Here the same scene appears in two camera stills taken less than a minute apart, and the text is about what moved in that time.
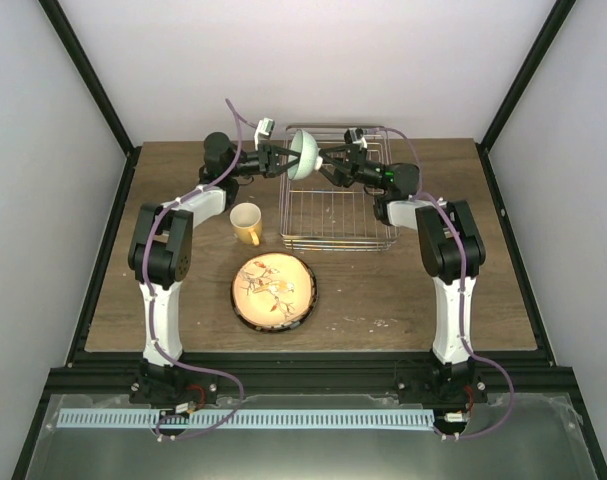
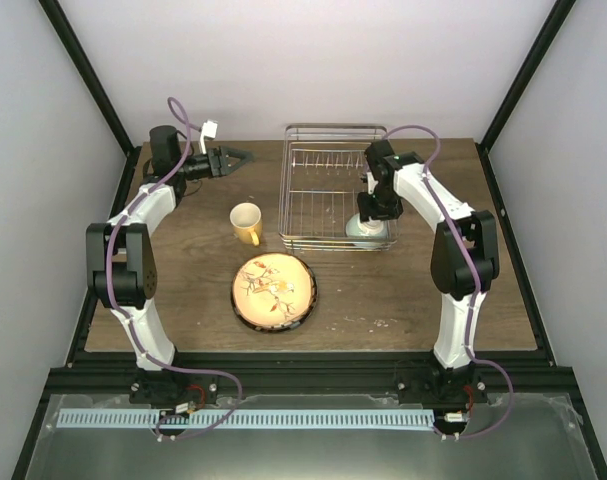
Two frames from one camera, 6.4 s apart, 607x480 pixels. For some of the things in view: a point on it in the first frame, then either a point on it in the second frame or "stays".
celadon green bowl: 303,142 → 370,229
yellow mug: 247,224 stays
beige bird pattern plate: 272,290 stays
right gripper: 348,174 → 365,210
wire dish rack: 318,213 stays
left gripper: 267,156 → 217,160
